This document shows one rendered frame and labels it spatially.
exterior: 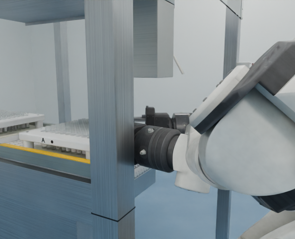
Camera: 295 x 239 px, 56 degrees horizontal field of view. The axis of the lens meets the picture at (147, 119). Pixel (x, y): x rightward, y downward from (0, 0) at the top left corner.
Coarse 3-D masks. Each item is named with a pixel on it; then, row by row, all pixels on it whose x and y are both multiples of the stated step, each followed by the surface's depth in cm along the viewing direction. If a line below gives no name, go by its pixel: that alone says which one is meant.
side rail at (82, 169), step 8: (0, 152) 73; (8, 152) 71; (16, 152) 70; (24, 152) 68; (32, 152) 67; (24, 160) 68; (32, 160) 67; (40, 160) 66; (48, 160) 64; (56, 160) 63; (64, 160) 62; (72, 160) 60; (56, 168) 63; (64, 168) 62; (72, 168) 61; (80, 168) 60; (88, 168) 59; (88, 176) 59
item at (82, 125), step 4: (80, 120) 83; (84, 120) 84; (88, 120) 83; (64, 124) 77; (68, 124) 78; (72, 124) 77; (76, 124) 77; (80, 124) 77; (84, 124) 77; (88, 124) 78; (56, 128) 72; (60, 128) 72; (64, 128) 72; (68, 128) 72; (72, 128) 72; (76, 128) 72; (80, 128) 73; (84, 128) 73; (88, 128) 72; (88, 132) 67
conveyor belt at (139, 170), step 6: (12, 144) 87; (18, 144) 87; (36, 144) 87; (24, 162) 71; (48, 168) 67; (138, 168) 70; (144, 168) 72; (150, 168) 76; (72, 174) 64; (138, 174) 70
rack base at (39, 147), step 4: (40, 144) 77; (36, 148) 73; (40, 148) 73; (44, 148) 73; (56, 152) 70; (60, 152) 70; (64, 152) 70; (76, 156) 66; (80, 156) 66; (84, 156) 66
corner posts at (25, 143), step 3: (24, 141) 71; (27, 141) 71; (24, 144) 71; (27, 144) 71; (30, 144) 72; (33, 144) 72; (30, 147) 72; (33, 147) 72; (87, 153) 61; (87, 156) 61
